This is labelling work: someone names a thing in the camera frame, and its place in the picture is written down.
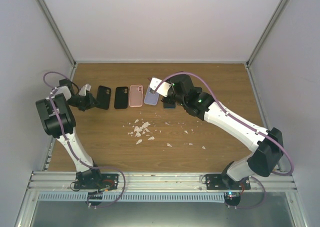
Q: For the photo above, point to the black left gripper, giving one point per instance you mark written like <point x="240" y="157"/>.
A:
<point x="89" y="104"/>

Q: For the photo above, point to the black phone case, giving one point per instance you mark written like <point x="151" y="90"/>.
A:
<point x="103" y="97"/>
<point x="121" y="98"/>

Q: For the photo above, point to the pink phone case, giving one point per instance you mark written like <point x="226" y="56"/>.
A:
<point x="136" y="96"/>

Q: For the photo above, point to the lavender phone case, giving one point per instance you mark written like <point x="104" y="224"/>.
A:
<point x="151" y="98"/>

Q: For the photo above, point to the black phone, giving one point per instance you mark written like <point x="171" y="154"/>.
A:
<point x="152" y="91"/>

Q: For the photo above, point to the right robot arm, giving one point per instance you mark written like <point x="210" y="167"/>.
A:
<point x="265" y="145"/>

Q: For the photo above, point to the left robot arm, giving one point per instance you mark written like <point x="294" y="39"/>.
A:
<point x="59" y="122"/>

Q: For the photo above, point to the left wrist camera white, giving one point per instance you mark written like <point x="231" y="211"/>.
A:
<point x="84" y="90"/>

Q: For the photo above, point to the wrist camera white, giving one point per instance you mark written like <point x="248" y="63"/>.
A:
<point x="84" y="90"/>
<point x="161" y="88"/>

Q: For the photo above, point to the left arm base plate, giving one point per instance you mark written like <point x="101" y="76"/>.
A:
<point x="95" y="183"/>

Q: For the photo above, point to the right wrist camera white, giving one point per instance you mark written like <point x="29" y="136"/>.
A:
<point x="161" y="88"/>

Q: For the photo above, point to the aluminium rail frame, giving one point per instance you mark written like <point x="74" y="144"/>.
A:
<point x="155" y="182"/>

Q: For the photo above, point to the grey slotted cable duct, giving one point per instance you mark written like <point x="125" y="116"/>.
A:
<point x="192" y="197"/>

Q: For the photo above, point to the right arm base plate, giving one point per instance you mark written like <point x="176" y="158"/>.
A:
<point x="232" y="190"/>

